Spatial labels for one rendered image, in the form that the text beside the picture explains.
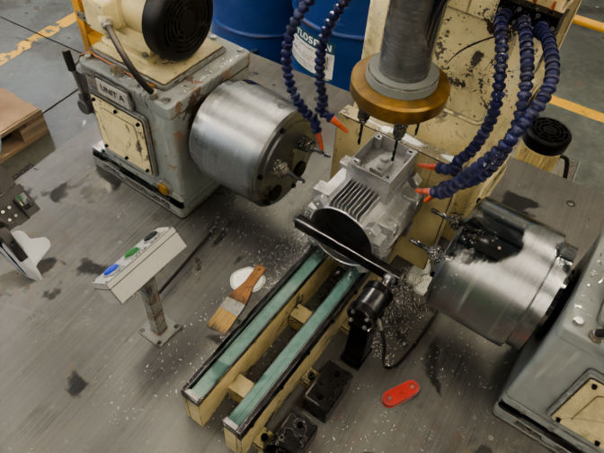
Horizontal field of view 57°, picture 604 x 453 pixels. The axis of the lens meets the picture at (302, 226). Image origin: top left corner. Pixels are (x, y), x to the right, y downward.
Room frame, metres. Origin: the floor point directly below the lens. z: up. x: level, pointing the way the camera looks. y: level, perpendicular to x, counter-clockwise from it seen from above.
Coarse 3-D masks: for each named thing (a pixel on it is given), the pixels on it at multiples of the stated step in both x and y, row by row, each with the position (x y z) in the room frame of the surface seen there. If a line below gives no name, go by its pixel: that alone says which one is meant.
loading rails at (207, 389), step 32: (320, 256) 0.76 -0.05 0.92; (288, 288) 0.67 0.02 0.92; (352, 288) 0.68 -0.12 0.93; (256, 320) 0.58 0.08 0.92; (288, 320) 0.64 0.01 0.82; (320, 320) 0.59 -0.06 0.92; (224, 352) 0.50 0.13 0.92; (256, 352) 0.55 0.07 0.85; (288, 352) 0.52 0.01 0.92; (320, 352) 0.57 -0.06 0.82; (192, 384) 0.43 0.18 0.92; (224, 384) 0.46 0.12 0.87; (256, 384) 0.44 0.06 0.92; (288, 384) 0.47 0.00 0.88; (192, 416) 0.41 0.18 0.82; (256, 416) 0.38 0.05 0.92; (256, 448) 0.36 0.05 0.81
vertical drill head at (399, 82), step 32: (416, 0) 0.82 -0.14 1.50; (448, 0) 0.84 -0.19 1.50; (416, 32) 0.81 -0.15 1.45; (384, 64) 0.84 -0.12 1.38; (416, 64) 0.82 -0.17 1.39; (352, 96) 0.83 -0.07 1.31; (384, 96) 0.80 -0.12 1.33; (416, 96) 0.80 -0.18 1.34; (448, 96) 0.82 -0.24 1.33; (416, 128) 0.88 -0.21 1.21
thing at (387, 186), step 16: (368, 144) 0.90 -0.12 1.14; (384, 144) 0.92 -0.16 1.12; (400, 144) 0.90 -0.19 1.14; (352, 160) 0.84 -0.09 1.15; (368, 160) 0.88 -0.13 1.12; (384, 160) 0.86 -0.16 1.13; (400, 160) 0.88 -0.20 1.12; (352, 176) 0.82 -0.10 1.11; (368, 176) 0.81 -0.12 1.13; (384, 176) 0.83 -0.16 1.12; (400, 176) 0.82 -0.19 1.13; (384, 192) 0.79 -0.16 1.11
